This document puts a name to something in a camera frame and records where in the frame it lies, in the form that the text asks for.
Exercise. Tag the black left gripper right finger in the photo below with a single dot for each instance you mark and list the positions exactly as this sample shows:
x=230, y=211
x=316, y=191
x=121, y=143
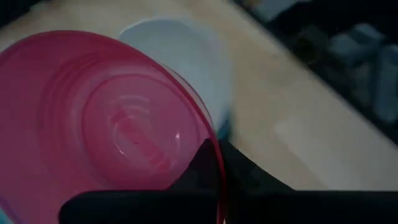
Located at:
x=280, y=208

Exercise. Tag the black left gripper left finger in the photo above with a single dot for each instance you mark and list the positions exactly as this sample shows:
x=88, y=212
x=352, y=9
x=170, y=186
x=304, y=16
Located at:
x=174, y=205

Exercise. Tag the pink translucent plastic bowl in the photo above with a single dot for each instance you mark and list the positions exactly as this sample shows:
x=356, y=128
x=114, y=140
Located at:
x=93, y=124

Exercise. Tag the white plastic bowl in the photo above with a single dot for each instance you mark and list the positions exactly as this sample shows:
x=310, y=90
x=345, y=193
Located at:
x=186, y=53

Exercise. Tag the black aluminium table frame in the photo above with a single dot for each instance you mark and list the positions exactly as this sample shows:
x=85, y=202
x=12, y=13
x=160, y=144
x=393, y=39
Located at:
x=326, y=77

